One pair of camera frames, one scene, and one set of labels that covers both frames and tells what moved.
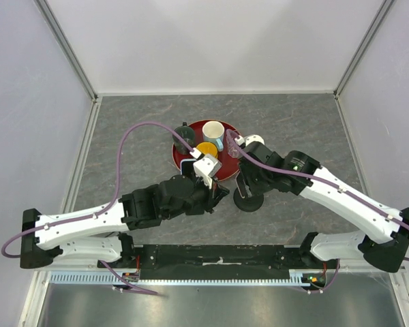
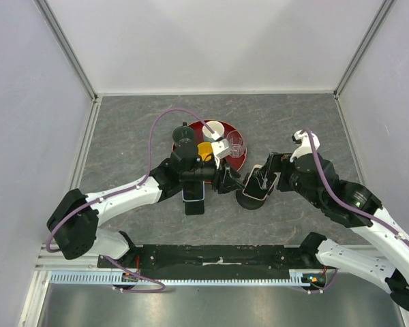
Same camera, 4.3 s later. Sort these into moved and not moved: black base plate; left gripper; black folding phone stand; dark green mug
Moved: left gripper
Not moved: black base plate; black folding phone stand; dark green mug
